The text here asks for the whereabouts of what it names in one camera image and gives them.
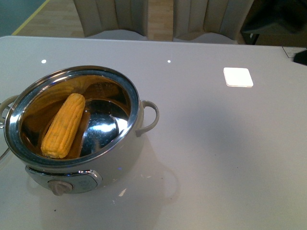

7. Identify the yellow corn cob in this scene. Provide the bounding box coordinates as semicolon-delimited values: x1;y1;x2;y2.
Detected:
41;93;85;159

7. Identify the beige electric cooking pot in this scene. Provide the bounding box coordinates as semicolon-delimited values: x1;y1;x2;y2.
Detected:
0;66;159;196

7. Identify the left beige upholstered chair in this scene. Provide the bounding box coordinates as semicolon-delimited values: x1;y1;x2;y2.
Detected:
73;0;148;41

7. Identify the beige upholstered chair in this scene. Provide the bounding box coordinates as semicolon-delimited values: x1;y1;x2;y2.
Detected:
73;0;148;41
173;0;253;45

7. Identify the right beige upholstered chair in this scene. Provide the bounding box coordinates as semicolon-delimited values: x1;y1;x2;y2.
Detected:
173;0;253;45

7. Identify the table label sticker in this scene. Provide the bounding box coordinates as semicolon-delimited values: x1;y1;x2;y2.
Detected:
282;46;307;58

